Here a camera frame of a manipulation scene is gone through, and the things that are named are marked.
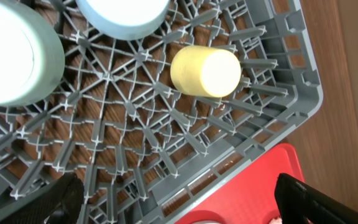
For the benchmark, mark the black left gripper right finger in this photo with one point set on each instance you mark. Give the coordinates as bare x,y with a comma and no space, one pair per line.
297,202

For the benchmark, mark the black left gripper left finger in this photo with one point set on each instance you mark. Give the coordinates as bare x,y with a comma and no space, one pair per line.
58,202

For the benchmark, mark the mint green bowl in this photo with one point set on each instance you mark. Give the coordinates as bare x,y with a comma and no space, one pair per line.
32,59

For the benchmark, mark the yellow plastic cup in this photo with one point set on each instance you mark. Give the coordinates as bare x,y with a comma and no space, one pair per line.
205,71

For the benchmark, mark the light blue bowl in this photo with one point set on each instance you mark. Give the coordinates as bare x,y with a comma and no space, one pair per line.
124,19

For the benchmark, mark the grey dishwasher rack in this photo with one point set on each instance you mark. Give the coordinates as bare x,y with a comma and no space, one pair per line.
147,153

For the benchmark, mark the red plastic tray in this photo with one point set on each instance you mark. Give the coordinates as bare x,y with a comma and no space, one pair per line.
249,196

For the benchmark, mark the light blue plate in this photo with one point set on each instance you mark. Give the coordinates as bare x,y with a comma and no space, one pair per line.
206,222

